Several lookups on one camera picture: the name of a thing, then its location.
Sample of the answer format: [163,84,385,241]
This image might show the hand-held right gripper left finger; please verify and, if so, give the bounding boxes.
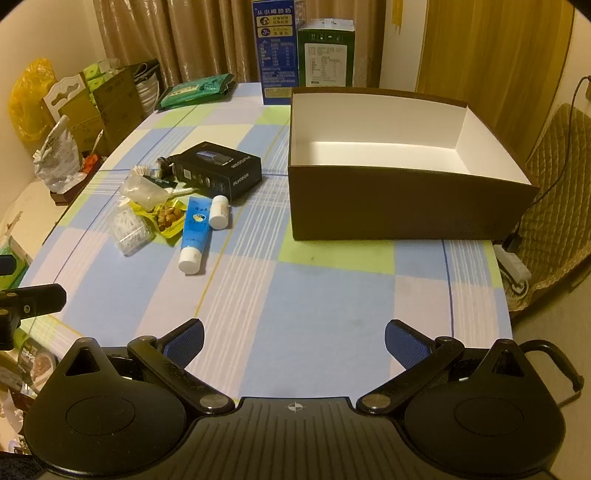
[58,318,235,415]

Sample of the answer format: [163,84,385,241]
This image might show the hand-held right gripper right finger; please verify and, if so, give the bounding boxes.
[356,318,533,415]

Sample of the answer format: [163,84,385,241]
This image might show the clear floss pick box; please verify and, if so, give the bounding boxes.
[108,205,155,257]

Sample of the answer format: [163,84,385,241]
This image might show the blue cream tube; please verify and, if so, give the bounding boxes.
[178,195,214,276]

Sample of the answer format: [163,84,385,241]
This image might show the yellow snack packet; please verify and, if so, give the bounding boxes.
[129,199,188,241]

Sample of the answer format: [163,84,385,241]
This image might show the white pill bottle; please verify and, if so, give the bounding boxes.
[209,195,230,230]

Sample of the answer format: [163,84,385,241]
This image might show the cotton swab bag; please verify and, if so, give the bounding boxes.
[120,164,172,208]

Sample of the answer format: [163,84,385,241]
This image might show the black product box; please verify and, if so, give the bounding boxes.
[174,141,263,200]

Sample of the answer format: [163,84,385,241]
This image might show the checked cloth desktop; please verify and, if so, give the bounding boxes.
[18,80,514,400]

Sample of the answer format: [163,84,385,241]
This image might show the printed food packet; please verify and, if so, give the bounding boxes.
[16,339,58,386]

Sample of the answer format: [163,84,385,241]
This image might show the dark wooden tray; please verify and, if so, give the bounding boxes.
[48,159,105,206]

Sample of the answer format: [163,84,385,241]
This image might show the crumpled clear plastic bag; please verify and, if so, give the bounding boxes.
[32,115,84,192]

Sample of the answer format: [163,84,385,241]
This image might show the white power strip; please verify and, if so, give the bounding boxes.
[493,244,533,282]

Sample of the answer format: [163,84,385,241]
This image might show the yellow plastic bag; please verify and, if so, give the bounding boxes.
[9,58,58,141]

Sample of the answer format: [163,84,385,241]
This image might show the plain brown cardboard box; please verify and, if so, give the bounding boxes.
[92,68,145,139]

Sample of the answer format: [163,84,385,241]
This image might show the green tissue packs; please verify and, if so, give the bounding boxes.
[83,60,116,90]

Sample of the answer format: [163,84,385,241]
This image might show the striped paper bag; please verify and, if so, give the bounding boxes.
[134,60,162,116]

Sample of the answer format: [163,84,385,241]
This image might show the green wipes packet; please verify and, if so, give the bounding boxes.
[154,74,237,110]

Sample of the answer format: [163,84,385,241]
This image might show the green milk carton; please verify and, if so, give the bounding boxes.
[296,18,357,88]

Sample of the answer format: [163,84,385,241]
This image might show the gold curtain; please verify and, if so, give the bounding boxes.
[416,0,580,148]

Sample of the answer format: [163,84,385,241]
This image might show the beige curtain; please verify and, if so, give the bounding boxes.
[92,0,386,88]

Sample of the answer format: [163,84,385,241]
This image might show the blue milk carton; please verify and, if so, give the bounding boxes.
[252,0,310,104]

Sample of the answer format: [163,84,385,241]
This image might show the cardboard box with white handle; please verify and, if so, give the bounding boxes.
[42,78,105,153]

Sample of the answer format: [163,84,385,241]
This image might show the black cable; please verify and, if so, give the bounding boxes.
[503,76,591,252]

